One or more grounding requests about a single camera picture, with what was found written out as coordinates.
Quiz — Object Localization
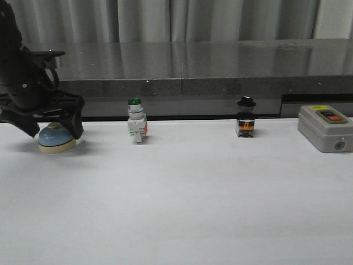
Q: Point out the green push button switch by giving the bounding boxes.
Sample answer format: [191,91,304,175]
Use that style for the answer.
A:
[127,98,148,144]

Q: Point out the blue and cream call bell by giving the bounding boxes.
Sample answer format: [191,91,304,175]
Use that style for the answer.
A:
[39,122,77,154]

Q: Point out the grey start stop switch box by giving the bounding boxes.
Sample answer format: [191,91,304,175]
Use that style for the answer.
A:
[298,105,352,152]

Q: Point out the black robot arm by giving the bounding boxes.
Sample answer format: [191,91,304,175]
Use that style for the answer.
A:
[1,1,84,139]

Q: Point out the black selector knob switch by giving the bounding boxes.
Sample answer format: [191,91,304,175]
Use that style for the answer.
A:
[236,96,256,137]

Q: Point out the grey stone counter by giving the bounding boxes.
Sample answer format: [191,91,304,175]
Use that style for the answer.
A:
[29,39,352,121]

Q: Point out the grey curtain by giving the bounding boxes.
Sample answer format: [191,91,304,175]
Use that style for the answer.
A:
[10,1,352,43]

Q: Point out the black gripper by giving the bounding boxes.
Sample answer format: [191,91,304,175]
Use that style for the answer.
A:
[1,49,84,139]

